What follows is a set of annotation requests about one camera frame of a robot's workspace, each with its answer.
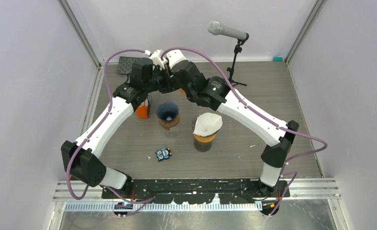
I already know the blue ribbed dripper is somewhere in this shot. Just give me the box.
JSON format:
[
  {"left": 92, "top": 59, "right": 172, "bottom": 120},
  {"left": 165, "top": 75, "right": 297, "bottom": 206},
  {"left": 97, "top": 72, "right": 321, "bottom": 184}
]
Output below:
[{"left": 156, "top": 102, "right": 179, "bottom": 122}]

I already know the orange coffee filter bag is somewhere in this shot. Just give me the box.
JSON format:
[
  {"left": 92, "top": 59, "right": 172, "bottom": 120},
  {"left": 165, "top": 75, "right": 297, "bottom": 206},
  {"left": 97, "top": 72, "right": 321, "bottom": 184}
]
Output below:
[{"left": 135, "top": 93, "right": 152, "bottom": 119}]

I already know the dark wooden dripper ring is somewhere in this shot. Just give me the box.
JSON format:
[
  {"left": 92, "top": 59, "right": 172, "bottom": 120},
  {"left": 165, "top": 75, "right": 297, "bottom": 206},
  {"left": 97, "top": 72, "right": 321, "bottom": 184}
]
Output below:
[{"left": 157, "top": 115, "right": 181, "bottom": 128}]

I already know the white paper coffee filter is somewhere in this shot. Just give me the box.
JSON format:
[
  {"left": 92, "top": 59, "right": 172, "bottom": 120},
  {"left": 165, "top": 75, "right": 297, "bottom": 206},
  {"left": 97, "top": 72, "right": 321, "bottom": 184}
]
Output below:
[{"left": 193, "top": 113, "right": 223, "bottom": 137}]

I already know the dark glass carafe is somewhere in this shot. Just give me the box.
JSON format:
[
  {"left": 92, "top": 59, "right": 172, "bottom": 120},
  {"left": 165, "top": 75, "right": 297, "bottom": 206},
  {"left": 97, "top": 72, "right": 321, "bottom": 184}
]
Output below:
[{"left": 194, "top": 140, "right": 212, "bottom": 152}]

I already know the brown paper coffee filter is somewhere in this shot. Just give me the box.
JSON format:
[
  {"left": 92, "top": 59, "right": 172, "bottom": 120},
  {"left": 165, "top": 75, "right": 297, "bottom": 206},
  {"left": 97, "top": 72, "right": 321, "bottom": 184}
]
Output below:
[{"left": 178, "top": 89, "right": 186, "bottom": 97}]

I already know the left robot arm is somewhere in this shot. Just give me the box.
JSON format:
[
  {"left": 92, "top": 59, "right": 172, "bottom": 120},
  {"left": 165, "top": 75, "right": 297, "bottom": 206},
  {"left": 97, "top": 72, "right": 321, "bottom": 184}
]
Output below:
[{"left": 61, "top": 57, "right": 173, "bottom": 198}]

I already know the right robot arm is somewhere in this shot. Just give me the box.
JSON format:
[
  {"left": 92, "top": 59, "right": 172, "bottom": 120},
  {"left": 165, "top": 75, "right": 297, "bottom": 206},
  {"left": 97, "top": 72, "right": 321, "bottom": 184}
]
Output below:
[{"left": 169, "top": 60, "right": 299, "bottom": 197}]

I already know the dark grey studded plate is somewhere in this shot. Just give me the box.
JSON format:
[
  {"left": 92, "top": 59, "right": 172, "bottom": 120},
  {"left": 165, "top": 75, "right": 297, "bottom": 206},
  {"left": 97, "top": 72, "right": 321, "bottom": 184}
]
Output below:
[{"left": 116, "top": 56, "right": 138, "bottom": 75}]

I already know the grey microphone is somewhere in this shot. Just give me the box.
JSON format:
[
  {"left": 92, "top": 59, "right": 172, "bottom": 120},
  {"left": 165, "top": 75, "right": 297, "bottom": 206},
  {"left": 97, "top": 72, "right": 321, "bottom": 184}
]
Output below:
[{"left": 207, "top": 21, "right": 249, "bottom": 41}]

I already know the black microphone tripod stand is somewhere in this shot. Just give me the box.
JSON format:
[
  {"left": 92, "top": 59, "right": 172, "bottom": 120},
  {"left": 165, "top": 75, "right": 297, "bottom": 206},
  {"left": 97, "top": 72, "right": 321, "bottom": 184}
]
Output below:
[{"left": 226, "top": 38, "right": 248, "bottom": 87}]

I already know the blue owl toy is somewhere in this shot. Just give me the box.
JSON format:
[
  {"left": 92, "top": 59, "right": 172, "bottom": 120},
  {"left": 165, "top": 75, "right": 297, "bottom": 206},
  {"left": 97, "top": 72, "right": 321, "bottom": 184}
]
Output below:
[{"left": 155, "top": 148, "right": 172, "bottom": 162}]

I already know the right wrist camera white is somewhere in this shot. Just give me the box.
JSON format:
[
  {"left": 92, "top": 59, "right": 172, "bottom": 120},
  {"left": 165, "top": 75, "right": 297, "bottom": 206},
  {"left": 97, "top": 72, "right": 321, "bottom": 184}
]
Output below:
[{"left": 166, "top": 49, "right": 187, "bottom": 69}]

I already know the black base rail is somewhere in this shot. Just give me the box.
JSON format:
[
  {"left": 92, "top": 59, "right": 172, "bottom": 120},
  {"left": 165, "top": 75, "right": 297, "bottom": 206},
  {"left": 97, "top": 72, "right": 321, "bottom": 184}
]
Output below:
[{"left": 102, "top": 178, "right": 290, "bottom": 205}]

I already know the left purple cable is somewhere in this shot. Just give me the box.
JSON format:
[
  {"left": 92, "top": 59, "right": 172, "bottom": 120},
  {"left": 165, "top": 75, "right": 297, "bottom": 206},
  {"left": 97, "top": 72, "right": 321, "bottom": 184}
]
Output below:
[{"left": 66, "top": 48, "right": 156, "bottom": 217}]

